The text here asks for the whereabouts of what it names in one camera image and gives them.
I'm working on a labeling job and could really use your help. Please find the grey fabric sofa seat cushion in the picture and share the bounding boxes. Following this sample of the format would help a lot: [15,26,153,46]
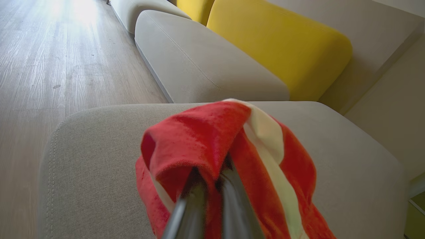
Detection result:
[38,101,409,239]
[109,0,192,36]
[134,10,290,104]

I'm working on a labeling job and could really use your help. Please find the yellow-green box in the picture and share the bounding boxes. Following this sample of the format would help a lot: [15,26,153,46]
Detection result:
[403,191,425,239]

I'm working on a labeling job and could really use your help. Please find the small yellow sofa back cushion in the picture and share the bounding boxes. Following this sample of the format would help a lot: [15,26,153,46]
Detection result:
[176,0,215,26]

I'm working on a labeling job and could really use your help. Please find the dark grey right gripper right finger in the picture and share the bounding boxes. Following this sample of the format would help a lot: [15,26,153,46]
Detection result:
[217,160,265,239]

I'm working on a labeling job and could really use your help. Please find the large yellow sofa back cushion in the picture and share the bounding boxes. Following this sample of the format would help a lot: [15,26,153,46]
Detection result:
[206,0,353,102]

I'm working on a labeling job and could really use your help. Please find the grey fabric sofa backrest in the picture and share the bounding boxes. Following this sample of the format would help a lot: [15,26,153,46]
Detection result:
[345,33,425,182]
[266,0,425,115]

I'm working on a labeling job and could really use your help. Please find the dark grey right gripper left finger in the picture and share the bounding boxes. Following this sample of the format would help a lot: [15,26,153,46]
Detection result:
[162,168,208,239]

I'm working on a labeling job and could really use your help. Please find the red white printed garment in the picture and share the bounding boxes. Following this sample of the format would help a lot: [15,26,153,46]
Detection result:
[135,98,336,239]

